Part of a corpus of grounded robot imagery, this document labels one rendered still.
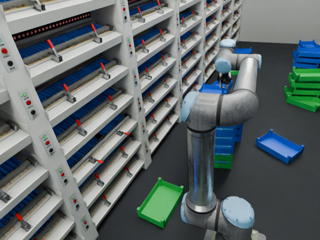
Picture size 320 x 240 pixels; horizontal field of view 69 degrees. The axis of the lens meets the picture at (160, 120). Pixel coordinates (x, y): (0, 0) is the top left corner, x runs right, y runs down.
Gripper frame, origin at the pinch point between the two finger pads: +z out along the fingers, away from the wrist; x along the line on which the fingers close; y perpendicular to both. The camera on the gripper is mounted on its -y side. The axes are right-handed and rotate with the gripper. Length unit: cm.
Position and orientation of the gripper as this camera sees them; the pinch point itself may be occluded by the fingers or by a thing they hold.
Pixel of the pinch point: (223, 87)
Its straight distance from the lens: 170.1
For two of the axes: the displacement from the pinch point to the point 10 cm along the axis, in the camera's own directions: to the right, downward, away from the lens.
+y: -1.5, 7.6, -6.3
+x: 9.8, 0.3, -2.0
